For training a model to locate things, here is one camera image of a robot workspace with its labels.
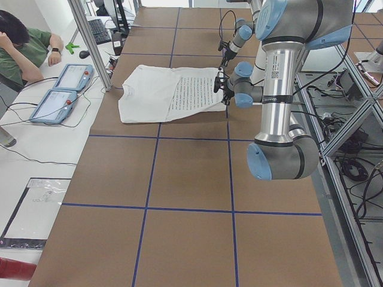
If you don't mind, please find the person in green shirt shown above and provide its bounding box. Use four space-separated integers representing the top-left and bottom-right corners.
1 10 63 92

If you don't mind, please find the near blue teach pendant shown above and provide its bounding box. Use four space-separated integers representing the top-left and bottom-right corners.
29 89 77 124

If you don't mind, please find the brown table mat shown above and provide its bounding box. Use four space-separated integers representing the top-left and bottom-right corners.
30 8 342 286

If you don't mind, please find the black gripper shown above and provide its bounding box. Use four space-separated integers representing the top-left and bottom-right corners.
220 78 235 105
221 44 238 67

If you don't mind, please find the blue teach pendant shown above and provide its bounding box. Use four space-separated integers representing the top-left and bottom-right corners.
29 89 77 124
53 63 94 91

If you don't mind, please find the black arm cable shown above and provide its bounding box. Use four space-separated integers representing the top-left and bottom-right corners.
218 10 240 45

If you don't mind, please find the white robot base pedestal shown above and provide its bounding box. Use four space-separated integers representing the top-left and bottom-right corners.
250 43 266 86

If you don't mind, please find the far blue teach pendant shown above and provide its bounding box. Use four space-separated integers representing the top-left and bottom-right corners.
53 63 94 91

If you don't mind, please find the aluminium frame post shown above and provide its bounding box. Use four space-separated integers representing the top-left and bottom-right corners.
68 0 112 91

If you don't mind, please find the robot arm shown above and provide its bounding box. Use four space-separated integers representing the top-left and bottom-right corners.
214 1 354 181
218 0 263 69

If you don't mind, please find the aluminium frame rack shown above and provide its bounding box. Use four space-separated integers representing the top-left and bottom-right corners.
296 36 382 286

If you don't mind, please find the red cylinder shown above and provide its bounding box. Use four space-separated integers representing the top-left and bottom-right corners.
1 257 37 281

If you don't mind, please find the clear plastic sheet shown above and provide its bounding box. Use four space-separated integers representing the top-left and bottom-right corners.
1 178 71 250

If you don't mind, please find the black keyboard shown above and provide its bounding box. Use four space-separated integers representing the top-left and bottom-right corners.
88 19 111 45

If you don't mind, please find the black monitor stand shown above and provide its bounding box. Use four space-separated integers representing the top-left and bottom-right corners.
104 0 130 56

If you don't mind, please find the black computer mouse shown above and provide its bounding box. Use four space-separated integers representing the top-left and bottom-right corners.
78 50 90 59

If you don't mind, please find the white printed t-shirt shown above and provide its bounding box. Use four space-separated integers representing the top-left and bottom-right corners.
118 65 226 123

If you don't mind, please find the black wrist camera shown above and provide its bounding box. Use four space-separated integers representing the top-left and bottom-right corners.
213 70 229 93
218 40 230 51

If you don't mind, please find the green plastic tool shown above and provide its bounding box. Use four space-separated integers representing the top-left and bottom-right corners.
65 42 80 54

